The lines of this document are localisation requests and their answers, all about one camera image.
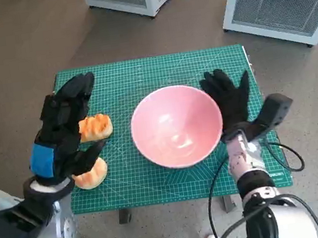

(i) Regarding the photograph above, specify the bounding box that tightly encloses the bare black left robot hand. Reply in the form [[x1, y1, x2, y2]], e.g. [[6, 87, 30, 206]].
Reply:
[[17, 70, 111, 188]]

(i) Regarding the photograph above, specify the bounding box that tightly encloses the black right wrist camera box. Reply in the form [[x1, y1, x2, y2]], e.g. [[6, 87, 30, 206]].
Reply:
[[244, 91, 297, 139]]

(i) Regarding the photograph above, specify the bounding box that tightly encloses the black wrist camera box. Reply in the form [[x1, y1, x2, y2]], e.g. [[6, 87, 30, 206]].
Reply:
[[0, 192, 64, 238], [244, 91, 297, 139]]

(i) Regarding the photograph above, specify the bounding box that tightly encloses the round toy bread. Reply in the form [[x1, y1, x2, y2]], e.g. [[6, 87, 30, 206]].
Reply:
[[69, 156, 111, 192]]

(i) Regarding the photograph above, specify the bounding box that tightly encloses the black cable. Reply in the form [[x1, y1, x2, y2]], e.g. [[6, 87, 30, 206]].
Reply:
[[201, 155, 244, 238], [216, 207, 273, 238], [264, 137, 306, 176]]

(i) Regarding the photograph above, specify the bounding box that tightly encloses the pink bowl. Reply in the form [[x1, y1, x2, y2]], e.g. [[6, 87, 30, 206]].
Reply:
[[125, 79, 229, 175]]

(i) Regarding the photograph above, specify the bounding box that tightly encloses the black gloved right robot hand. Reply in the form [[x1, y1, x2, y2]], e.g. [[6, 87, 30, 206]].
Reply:
[[198, 64, 258, 135]]

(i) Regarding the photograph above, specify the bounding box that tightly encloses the long ridged toy bread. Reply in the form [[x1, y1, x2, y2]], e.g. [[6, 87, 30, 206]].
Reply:
[[76, 111, 115, 143]]

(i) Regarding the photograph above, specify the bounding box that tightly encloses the green cutting mat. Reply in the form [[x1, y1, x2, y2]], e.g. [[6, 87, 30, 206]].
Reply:
[[48, 39, 294, 217]]

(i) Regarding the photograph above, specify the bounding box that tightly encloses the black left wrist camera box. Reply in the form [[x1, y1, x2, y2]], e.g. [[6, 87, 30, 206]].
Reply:
[[0, 192, 64, 238]]

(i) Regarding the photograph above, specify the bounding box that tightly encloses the dark table leg bracket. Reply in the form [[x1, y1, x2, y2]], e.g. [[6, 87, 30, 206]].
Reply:
[[221, 194, 237, 213], [117, 208, 134, 225]]

